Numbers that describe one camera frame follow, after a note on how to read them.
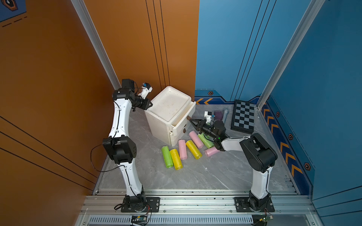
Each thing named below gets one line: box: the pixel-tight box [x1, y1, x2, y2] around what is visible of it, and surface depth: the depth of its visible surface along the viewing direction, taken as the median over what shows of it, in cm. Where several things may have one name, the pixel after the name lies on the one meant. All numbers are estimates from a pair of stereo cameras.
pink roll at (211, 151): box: [204, 146, 221, 158], surface depth 91 cm
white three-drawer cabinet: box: [144, 86, 197, 147], surface depth 88 cm
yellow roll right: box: [185, 139, 203, 160], surface depth 93 cm
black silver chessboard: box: [230, 99, 255, 135], surface depth 111 cm
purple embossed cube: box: [214, 110, 223, 121], surface depth 111 cm
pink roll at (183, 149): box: [178, 139, 188, 161], surface depth 93 cm
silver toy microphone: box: [222, 109, 230, 124], surface depth 114 cm
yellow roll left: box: [169, 148, 184, 171], surface depth 89 cm
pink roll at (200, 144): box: [188, 130, 205, 149], surface depth 97 cm
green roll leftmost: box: [161, 145, 174, 169], surface depth 90 cm
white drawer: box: [170, 100, 196, 137], surface depth 85 cm
